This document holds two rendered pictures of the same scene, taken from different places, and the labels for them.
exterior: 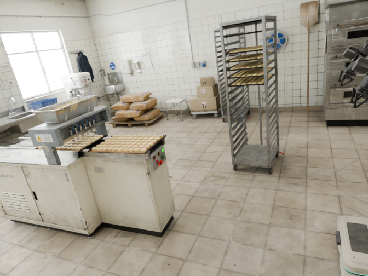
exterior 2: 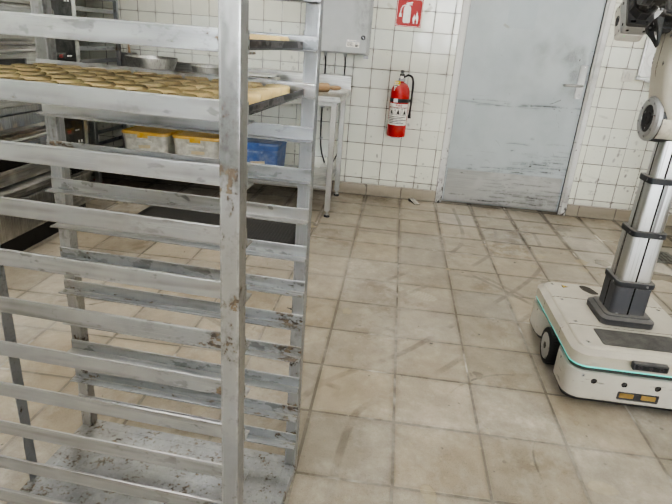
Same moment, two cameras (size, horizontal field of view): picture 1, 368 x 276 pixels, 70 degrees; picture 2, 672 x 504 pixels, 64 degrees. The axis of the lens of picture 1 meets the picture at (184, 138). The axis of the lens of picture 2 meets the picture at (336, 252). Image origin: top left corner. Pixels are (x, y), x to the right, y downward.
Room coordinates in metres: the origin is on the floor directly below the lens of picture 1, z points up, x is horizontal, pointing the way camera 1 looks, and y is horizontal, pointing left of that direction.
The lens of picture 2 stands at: (3.18, 0.14, 1.24)
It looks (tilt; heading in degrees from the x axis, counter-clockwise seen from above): 22 degrees down; 248
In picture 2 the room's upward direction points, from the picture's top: 4 degrees clockwise
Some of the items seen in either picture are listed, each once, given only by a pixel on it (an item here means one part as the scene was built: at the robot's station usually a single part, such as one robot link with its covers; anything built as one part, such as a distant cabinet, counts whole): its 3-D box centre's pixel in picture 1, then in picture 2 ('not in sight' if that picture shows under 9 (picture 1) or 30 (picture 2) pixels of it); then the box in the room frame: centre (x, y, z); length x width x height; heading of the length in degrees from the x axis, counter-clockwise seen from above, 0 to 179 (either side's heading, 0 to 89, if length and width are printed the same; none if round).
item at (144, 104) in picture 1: (144, 103); not in sight; (6.17, 0.80, 0.47); 0.72 x 0.42 x 0.17; 158
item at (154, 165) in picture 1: (157, 157); not in sight; (2.14, 0.26, 0.77); 0.24 x 0.04 x 0.14; 155
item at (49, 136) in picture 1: (76, 132); not in sight; (2.51, 1.04, 1.01); 0.72 x 0.33 x 0.34; 155
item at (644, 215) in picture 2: not in sight; (644, 226); (1.32, -1.28, 0.65); 0.11 x 0.11 x 0.40; 63
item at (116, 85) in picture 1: (115, 83); not in sight; (7.05, 1.57, 0.93); 0.99 x 0.38 x 1.09; 63
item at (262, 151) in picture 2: not in sight; (260, 154); (2.22, -4.02, 0.36); 0.47 x 0.38 x 0.26; 65
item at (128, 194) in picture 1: (131, 186); not in sight; (2.30, 0.59, 0.45); 0.70 x 0.34 x 0.90; 65
